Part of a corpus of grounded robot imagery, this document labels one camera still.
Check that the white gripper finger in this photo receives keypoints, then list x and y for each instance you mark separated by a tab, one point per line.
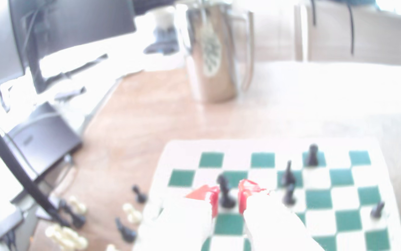
179	226
273	226

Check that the white desk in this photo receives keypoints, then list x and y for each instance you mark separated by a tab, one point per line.
123	59

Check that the black rook chess piece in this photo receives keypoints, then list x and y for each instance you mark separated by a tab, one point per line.
312	157

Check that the black flat box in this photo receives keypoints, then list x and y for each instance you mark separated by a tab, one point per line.
43	139

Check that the black knight chess piece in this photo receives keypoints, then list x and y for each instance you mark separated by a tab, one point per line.
125	230
287	176

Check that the black computer monitor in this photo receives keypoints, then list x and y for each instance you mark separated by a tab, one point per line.
82	21

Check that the black pawn chess piece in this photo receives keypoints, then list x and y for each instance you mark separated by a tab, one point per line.
376	211
288	197
139	195

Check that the dark bluish desk item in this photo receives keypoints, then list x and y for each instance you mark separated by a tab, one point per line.
162	40

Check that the light wooden cabinet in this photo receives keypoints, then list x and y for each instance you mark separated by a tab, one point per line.
378	38

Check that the white pawn chess piece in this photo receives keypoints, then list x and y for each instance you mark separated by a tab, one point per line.
132	213

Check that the green white chess mat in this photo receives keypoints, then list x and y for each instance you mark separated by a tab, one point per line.
319	199

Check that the black king chess piece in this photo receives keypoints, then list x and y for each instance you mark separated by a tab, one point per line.
225	198

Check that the stainless steel pitcher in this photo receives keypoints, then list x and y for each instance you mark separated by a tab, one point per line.
211	76

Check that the white knight chess piece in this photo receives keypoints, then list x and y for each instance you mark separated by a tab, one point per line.
111	248

